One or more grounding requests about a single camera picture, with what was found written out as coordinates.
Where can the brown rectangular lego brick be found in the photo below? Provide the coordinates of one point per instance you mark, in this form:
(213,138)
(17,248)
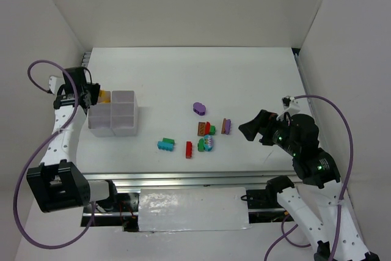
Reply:
(201,128)

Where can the thin brown lego plate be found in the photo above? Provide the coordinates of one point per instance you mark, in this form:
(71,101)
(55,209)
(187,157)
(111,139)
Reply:
(223,126)

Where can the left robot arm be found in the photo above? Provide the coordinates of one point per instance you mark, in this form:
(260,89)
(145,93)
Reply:
(56,183)

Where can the red curved lego brick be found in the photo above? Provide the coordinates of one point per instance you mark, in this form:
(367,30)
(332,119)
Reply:
(207,128)

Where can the purple rounded lego brick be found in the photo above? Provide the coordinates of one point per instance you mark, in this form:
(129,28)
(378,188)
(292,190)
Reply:
(199,108)

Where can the green lego brick on teal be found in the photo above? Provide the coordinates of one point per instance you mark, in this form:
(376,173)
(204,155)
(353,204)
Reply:
(169,141)

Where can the yellow rectangular lego brick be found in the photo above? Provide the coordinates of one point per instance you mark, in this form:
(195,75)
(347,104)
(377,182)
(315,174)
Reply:
(104,96)

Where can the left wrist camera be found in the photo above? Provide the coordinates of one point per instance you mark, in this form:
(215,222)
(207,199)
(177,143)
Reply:
(54,83)

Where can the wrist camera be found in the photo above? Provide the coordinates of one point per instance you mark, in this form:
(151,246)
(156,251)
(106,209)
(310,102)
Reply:
(54,83)
(290,106)

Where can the white compartment organizer box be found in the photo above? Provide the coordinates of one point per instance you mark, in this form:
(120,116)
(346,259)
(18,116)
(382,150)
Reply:
(117,118)

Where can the green curved lego brick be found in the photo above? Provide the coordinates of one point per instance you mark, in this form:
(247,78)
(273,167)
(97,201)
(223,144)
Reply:
(201,145)

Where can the purple curved lego brick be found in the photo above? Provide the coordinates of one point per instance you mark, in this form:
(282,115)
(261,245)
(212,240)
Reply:
(227,126)

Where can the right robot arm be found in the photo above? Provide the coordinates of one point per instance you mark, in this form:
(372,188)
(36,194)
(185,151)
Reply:
(332,234)

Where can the teal rectangular lego brick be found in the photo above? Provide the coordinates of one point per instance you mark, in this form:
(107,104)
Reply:
(165,146)

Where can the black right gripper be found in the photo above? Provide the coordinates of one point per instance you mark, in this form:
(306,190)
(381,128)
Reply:
(264,128)

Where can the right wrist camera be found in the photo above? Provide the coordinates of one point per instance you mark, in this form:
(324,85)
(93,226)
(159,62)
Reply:
(290,106)

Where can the small green lego brick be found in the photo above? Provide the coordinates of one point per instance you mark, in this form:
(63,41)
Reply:
(212,130)

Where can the red rectangular lego brick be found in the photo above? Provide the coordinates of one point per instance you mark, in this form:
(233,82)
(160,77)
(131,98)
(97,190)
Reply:
(188,150)

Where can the blue frog-print lego brick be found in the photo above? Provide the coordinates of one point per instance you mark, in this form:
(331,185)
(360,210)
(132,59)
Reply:
(208,143)

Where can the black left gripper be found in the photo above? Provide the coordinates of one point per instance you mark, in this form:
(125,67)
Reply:
(88,96)

